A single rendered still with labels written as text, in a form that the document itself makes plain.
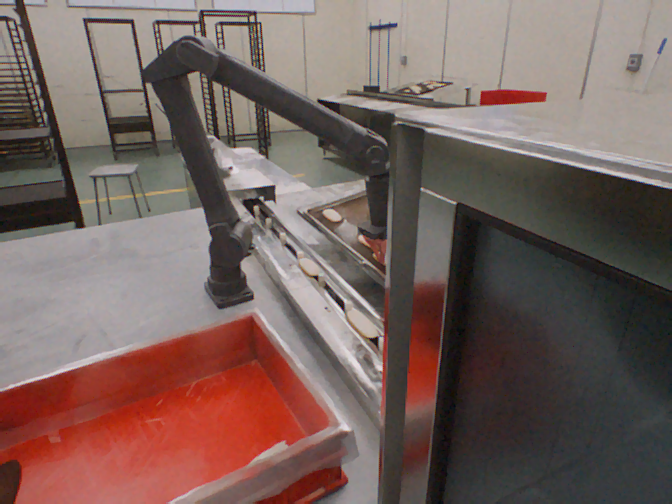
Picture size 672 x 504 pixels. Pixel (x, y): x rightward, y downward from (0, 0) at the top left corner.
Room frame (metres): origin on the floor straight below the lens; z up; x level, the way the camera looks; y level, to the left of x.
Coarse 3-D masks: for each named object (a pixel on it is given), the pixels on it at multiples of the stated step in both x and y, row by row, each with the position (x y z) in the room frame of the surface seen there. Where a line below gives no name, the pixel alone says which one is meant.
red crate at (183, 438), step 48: (192, 384) 0.58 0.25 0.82; (240, 384) 0.58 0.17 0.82; (96, 432) 0.48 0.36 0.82; (144, 432) 0.48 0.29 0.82; (192, 432) 0.48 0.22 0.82; (240, 432) 0.47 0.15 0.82; (288, 432) 0.47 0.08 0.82; (48, 480) 0.40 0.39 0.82; (96, 480) 0.40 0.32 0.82; (144, 480) 0.40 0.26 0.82; (192, 480) 0.40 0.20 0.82; (336, 480) 0.39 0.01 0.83
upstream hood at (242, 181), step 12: (216, 144) 2.26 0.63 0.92; (216, 156) 1.96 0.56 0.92; (228, 156) 1.96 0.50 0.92; (228, 168) 1.71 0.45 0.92; (240, 168) 1.73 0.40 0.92; (252, 168) 1.73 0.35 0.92; (228, 180) 1.55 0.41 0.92; (240, 180) 1.54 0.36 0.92; (252, 180) 1.54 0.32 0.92; (264, 180) 1.54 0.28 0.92; (228, 192) 1.42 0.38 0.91; (240, 192) 1.43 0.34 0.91; (252, 192) 1.45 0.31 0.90; (264, 192) 1.47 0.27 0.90; (240, 204) 1.43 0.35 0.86; (276, 204) 1.49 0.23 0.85
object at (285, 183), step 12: (180, 156) 2.46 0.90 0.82; (240, 156) 2.45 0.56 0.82; (252, 156) 2.45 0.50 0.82; (264, 168) 2.16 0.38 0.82; (276, 168) 2.16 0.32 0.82; (276, 180) 1.93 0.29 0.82; (288, 180) 1.93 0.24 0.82; (192, 192) 2.29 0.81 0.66; (276, 192) 1.74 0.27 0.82; (288, 192) 1.74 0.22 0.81; (192, 204) 2.38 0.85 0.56
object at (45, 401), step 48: (192, 336) 0.59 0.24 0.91; (240, 336) 0.63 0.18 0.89; (0, 384) 0.47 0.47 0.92; (48, 384) 0.49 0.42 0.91; (96, 384) 0.51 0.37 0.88; (144, 384) 0.54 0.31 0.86; (288, 384) 0.51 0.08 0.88; (0, 432) 0.45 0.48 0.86; (48, 432) 0.48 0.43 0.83; (336, 432) 0.38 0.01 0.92; (240, 480) 0.32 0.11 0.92; (288, 480) 0.34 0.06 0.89
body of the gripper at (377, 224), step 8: (376, 208) 0.87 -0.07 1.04; (384, 208) 0.86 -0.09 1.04; (376, 216) 0.87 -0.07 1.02; (384, 216) 0.87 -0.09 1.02; (360, 224) 0.90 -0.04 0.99; (368, 224) 0.89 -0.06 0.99; (376, 224) 0.87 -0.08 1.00; (384, 224) 0.87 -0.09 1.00; (360, 232) 0.88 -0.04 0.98; (368, 232) 0.86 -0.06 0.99; (376, 232) 0.85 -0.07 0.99
